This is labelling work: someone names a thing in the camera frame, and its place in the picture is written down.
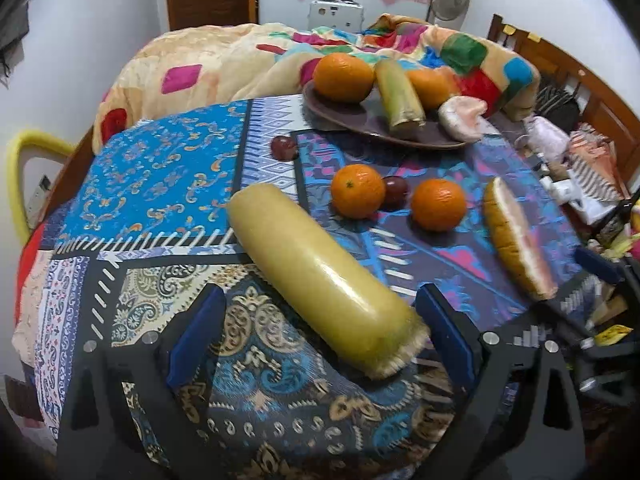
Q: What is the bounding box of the small orange mandarin on bed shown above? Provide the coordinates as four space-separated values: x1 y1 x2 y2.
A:
330 164 385 220

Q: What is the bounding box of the white box appliance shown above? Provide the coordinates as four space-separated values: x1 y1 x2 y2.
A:
307 0 364 32

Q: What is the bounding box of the white standing fan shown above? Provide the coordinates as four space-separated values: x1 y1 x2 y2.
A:
427 0 471 30

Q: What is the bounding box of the orange mandarin on plate right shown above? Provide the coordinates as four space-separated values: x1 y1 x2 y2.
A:
407 66 460 110

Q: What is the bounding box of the dark red fruit between mandarins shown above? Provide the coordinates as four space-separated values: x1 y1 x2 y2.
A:
382 176 410 210

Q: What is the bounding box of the blue patterned bed sheet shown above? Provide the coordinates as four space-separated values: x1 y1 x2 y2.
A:
16 96 578 479

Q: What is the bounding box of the black striped bag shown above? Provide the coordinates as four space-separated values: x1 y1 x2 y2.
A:
535 84 580 133

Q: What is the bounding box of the wooden headboard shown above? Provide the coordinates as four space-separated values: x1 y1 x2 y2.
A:
487 14 639 184

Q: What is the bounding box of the peeled pomelo segment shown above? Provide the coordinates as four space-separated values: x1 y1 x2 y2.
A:
437 96 487 143
483 177 558 300

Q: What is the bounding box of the orange mandarin on plate left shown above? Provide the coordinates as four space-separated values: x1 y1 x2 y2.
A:
312 53 374 103

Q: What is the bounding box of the pink quilted pouch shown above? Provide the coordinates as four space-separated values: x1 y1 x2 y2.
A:
524 115 570 162

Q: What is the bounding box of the orange mandarin on plate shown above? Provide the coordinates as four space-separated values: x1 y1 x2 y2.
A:
312 53 374 103
407 66 460 110

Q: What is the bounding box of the yellow sugarcane stick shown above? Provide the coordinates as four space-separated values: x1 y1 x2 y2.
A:
227 183 430 379
374 58 426 140

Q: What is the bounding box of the colourful patchwork fleece blanket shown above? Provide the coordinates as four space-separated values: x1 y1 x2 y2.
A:
92 14 540 152

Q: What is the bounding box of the white bottle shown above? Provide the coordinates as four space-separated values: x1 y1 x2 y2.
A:
540 176 582 205

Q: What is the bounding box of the dark brown round plate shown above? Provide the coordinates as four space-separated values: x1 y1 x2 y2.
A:
302 81 466 151

